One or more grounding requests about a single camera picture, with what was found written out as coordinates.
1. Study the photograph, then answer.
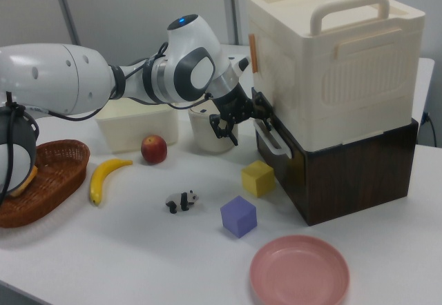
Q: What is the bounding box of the white plastic bin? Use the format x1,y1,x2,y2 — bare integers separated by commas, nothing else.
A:
95,99,180,154

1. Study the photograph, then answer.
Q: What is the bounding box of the purple cube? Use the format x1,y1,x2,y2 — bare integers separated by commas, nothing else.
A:
220,195,258,239

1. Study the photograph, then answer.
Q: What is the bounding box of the red apple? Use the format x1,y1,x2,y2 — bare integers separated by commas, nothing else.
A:
140,135,169,165

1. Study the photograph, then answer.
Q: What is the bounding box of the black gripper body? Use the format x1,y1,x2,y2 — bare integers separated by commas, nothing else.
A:
211,86,257,124

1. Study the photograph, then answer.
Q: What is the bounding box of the brown wicker basket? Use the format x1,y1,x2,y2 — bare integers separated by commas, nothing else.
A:
0,139,91,229

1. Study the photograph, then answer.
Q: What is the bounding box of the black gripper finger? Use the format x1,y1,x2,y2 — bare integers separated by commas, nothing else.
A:
208,112,240,148
250,88,278,130

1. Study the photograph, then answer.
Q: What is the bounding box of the black white panda toy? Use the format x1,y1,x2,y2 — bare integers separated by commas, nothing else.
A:
165,190,200,215

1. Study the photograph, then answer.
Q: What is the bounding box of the brown wooden drawer cabinet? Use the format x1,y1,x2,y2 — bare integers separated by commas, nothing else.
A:
303,117,420,226

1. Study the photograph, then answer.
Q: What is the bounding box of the yellow banana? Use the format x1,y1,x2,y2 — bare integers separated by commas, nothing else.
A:
89,158,133,206

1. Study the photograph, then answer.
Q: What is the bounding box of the brown drawer with white handle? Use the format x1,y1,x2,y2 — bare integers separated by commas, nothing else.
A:
253,119,309,225

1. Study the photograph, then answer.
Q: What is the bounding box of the pink plate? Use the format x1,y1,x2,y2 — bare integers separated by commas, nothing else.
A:
249,235,350,305

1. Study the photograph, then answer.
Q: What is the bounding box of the black power plug cable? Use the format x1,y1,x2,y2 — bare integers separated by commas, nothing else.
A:
421,110,434,146

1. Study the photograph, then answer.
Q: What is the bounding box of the cream small trash can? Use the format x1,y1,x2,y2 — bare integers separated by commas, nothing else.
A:
188,99,239,153

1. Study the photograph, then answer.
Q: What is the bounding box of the yellow cube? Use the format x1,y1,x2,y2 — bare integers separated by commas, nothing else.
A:
240,160,276,198

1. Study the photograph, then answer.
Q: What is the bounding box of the cream plastic storage box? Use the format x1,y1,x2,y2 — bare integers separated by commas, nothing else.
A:
244,0,426,153

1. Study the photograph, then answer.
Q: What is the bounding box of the orange door handle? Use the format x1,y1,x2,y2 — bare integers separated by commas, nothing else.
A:
249,34,259,75

